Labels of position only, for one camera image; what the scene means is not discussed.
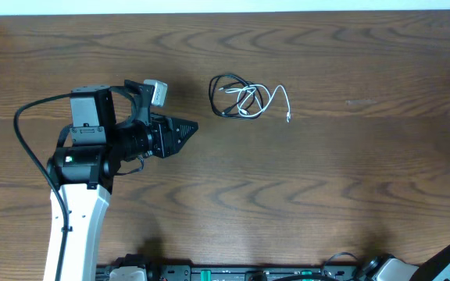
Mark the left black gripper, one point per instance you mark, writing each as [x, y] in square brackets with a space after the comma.
[168, 140]

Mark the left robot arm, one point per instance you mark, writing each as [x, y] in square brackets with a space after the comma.
[110, 125]

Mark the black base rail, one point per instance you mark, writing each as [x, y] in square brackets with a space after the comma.
[342, 266]

